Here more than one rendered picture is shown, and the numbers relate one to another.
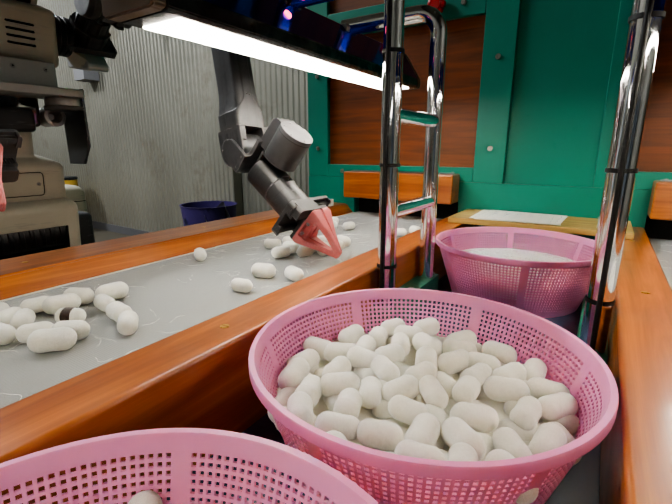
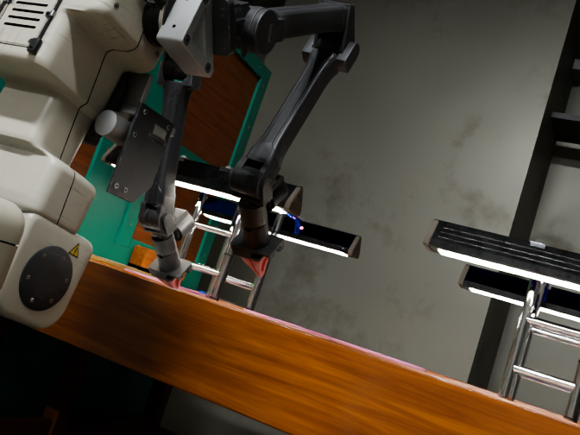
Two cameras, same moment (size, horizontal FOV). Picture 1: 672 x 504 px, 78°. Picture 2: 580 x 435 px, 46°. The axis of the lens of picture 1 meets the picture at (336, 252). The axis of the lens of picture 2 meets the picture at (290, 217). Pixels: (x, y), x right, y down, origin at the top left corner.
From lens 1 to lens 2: 203 cm
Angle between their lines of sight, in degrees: 99
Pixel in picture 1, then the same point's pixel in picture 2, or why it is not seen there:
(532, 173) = (96, 227)
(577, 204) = (109, 252)
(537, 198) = (95, 244)
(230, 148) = (169, 220)
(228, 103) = (171, 190)
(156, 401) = not seen: hidden behind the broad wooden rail
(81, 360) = not seen: hidden behind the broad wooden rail
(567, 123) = (116, 202)
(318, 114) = not seen: outside the picture
